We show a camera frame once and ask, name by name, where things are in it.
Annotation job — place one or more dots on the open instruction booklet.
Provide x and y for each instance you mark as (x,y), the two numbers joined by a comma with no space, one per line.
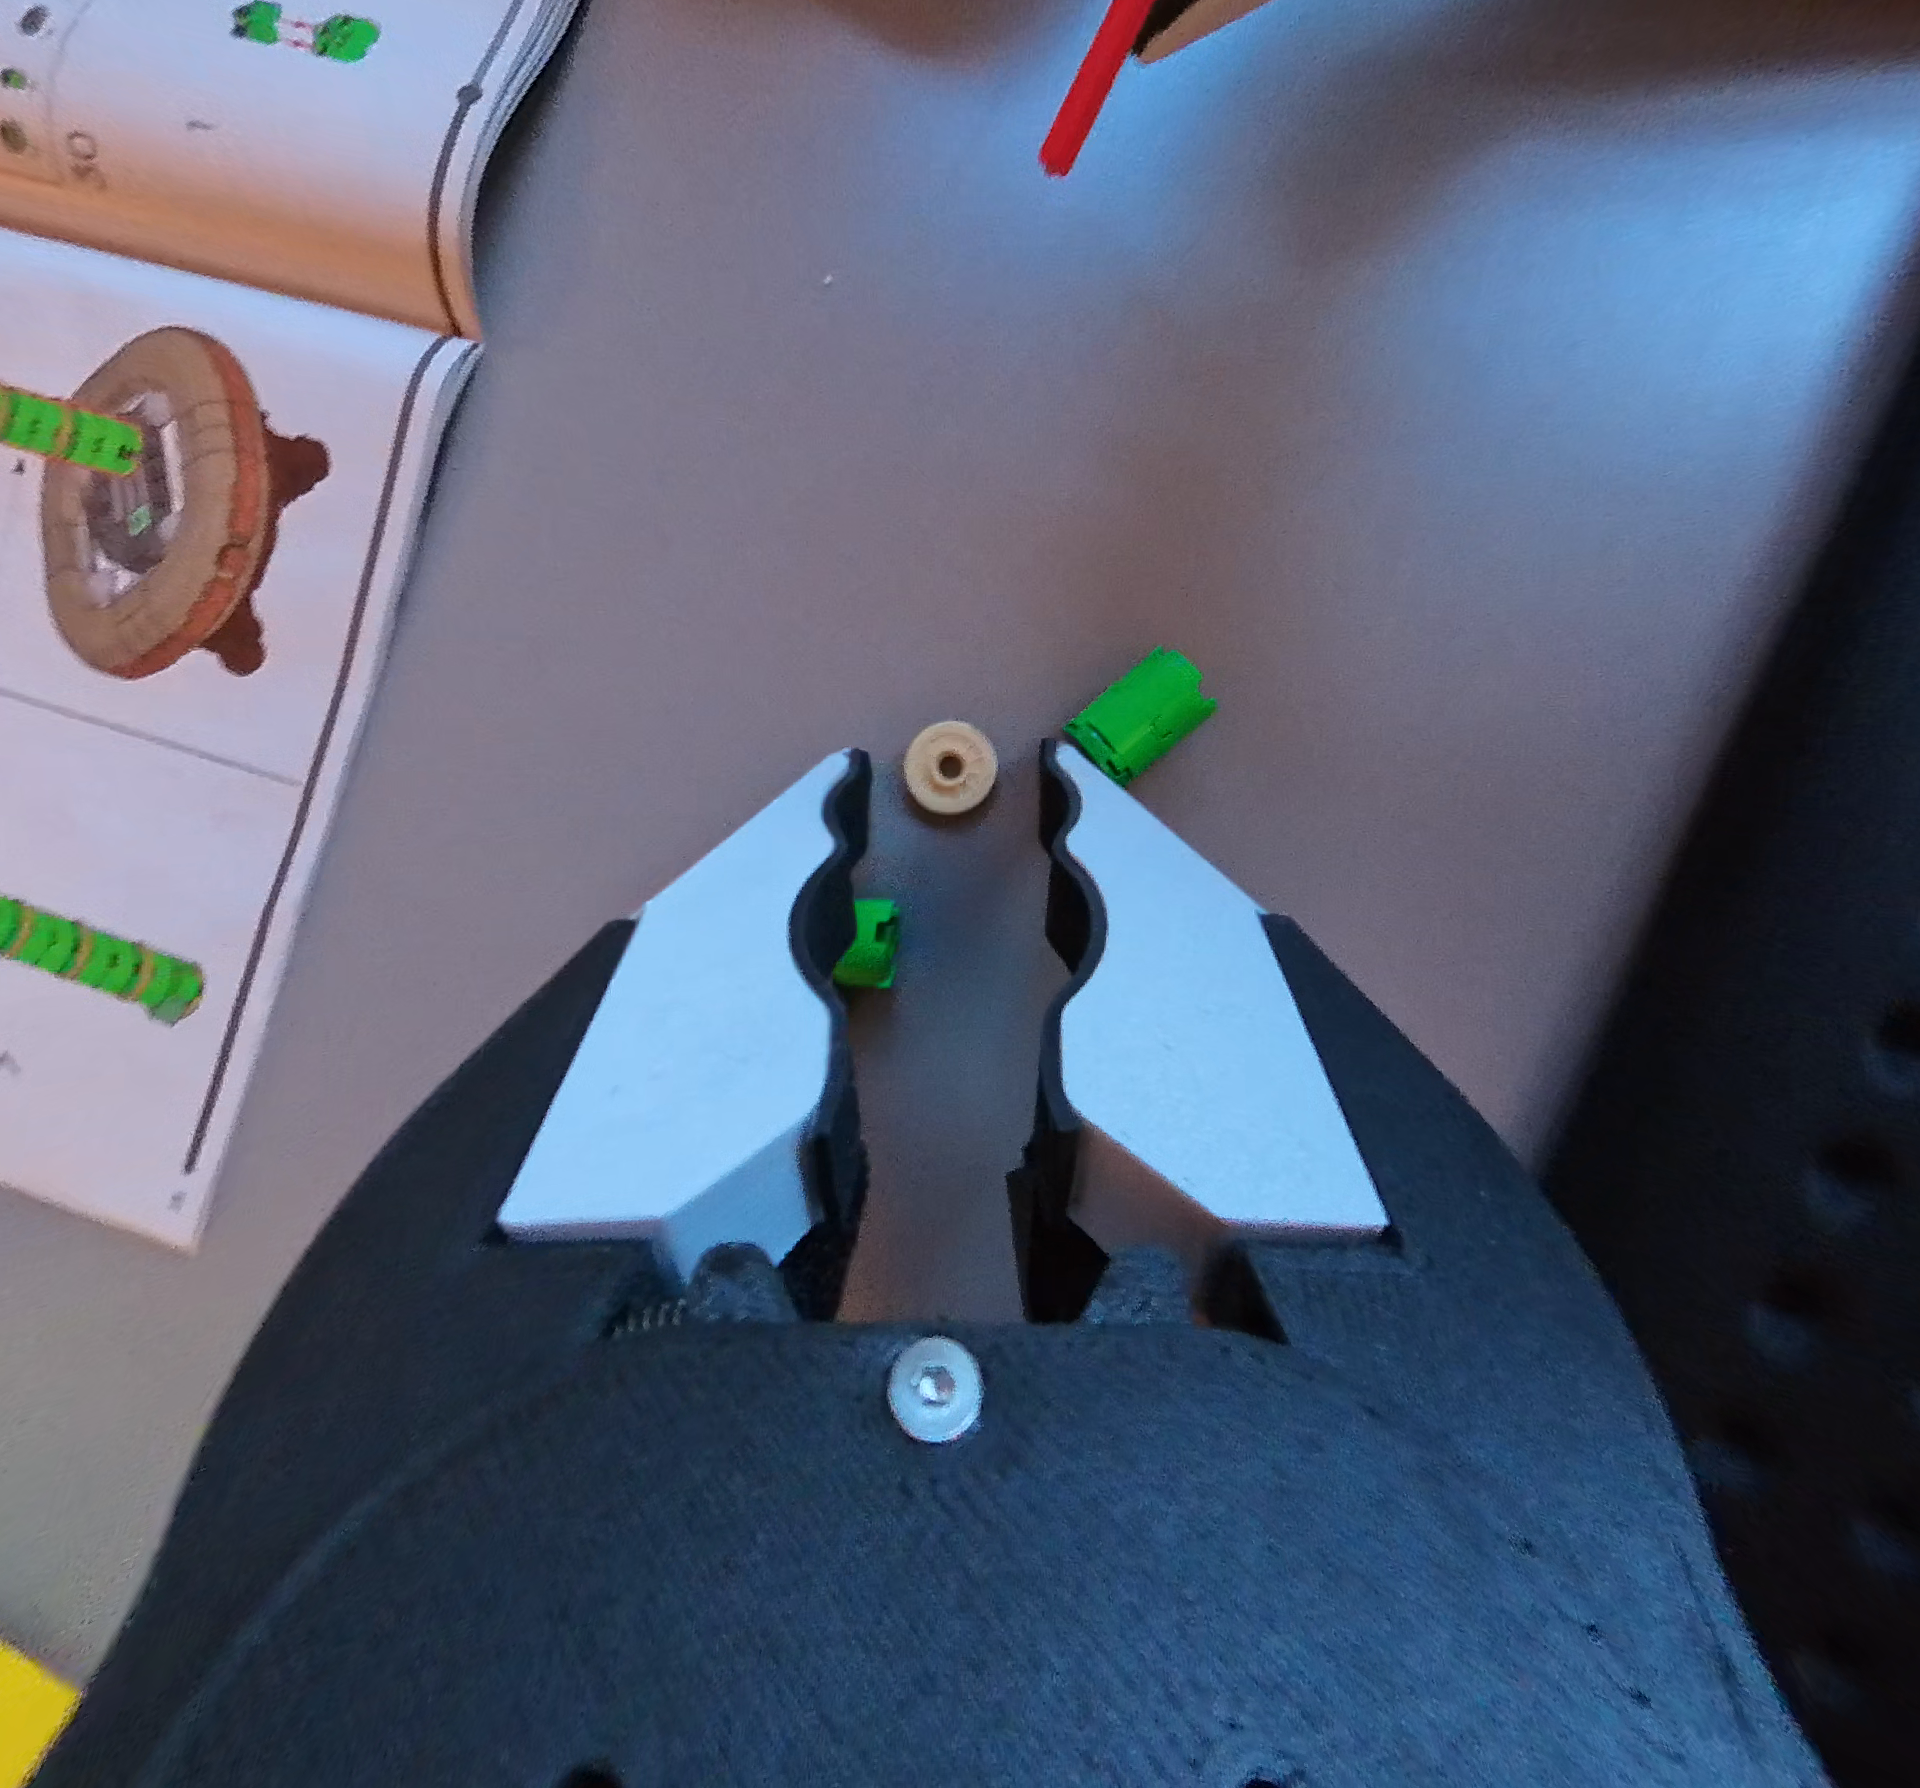
(229,617)

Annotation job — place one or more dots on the green round brick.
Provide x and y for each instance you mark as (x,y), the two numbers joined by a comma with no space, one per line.
(1137,714)
(871,941)

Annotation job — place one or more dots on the red axle rod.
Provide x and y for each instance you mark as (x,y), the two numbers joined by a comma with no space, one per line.
(1100,66)

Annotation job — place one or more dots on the tan round plate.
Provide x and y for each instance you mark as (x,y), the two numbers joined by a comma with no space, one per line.
(946,767)

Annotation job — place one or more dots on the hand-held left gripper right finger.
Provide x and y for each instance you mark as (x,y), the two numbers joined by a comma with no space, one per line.
(1203,1067)

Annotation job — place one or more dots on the yellow storage bin stack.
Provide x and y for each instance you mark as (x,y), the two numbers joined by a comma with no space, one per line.
(33,1708)

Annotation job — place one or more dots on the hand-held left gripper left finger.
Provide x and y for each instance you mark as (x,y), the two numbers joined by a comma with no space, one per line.
(678,1067)

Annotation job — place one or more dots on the grey desk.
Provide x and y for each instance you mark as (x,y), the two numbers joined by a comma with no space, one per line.
(1203,470)

